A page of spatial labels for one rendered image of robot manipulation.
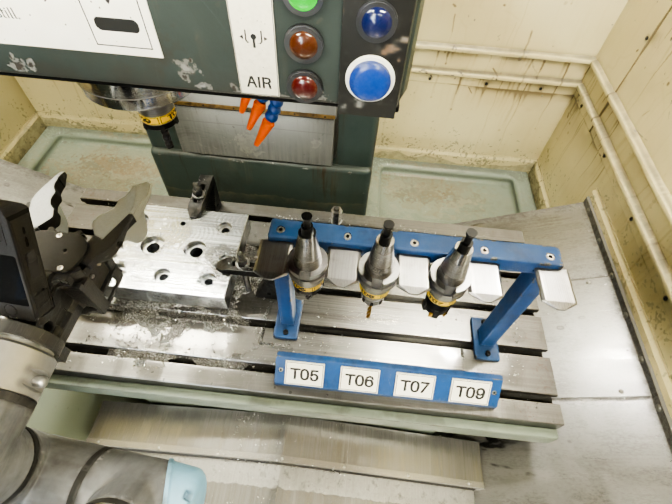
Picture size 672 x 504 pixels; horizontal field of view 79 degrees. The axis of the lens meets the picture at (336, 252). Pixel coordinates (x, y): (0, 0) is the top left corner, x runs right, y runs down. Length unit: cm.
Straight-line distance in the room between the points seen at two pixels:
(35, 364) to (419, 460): 80
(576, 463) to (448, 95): 115
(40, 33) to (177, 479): 39
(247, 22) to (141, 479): 40
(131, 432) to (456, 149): 142
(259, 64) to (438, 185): 143
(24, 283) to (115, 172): 142
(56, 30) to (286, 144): 90
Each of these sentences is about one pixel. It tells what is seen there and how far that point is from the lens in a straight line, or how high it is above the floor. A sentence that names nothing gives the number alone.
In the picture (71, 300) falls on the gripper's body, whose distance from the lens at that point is 52.
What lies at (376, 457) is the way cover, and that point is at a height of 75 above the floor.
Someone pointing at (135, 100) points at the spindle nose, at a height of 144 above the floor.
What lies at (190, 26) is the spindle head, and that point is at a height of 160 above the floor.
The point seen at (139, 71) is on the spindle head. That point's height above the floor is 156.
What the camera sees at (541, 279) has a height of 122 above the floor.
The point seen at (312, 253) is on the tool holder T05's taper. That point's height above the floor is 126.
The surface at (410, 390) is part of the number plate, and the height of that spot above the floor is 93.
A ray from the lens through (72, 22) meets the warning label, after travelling 38.
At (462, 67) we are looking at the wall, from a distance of 153.
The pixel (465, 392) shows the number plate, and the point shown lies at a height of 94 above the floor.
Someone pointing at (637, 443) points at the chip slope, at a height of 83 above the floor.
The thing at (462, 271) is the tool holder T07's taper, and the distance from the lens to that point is 61.
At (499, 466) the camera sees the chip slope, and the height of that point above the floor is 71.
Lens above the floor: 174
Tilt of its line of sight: 54 degrees down
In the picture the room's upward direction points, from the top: 4 degrees clockwise
